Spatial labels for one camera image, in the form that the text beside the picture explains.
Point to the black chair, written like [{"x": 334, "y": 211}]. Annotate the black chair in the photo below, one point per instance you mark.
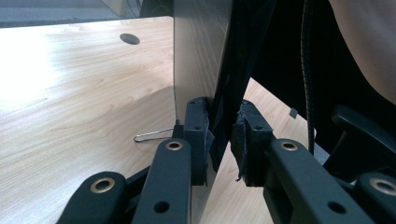
[{"x": 361, "y": 137}]

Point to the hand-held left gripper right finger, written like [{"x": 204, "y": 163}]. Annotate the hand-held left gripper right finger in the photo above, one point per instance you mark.
[{"x": 252, "y": 149}]

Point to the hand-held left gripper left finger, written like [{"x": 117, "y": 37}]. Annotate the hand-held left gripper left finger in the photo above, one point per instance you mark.
[{"x": 197, "y": 140}]

